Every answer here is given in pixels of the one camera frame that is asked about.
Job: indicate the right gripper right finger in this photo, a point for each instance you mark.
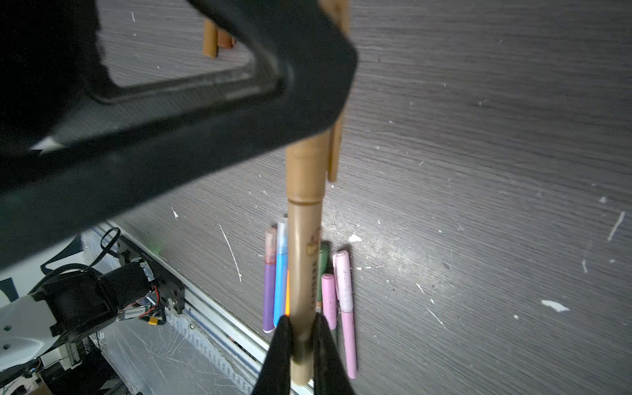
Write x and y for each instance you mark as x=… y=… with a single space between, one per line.
x=330 y=377

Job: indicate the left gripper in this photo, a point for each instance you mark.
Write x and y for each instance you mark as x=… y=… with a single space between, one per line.
x=76 y=149

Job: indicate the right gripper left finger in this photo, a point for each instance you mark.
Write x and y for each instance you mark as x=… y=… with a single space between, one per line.
x=275 y=374

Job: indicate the dark brown pen cap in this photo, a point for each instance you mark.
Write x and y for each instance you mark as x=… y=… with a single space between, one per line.
x=225 y=40

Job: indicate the tan pen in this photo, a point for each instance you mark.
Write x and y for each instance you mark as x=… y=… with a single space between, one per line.
x=310 y=164

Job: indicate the green capped brown pen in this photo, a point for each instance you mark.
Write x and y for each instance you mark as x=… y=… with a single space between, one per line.
x=323 y=265

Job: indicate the orange marker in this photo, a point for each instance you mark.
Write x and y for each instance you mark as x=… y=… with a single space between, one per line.
x=287 y=296

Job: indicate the purple marker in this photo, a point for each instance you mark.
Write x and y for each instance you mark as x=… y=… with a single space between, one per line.
x=270 y=260

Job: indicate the blue marker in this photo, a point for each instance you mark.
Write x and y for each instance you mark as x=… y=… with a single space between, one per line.
x=281 y=270

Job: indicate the aluminium front rail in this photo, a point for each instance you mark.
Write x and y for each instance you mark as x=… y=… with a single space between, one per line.
x=201 y=349

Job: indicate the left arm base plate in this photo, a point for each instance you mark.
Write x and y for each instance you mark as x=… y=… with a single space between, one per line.
x=166 y=291

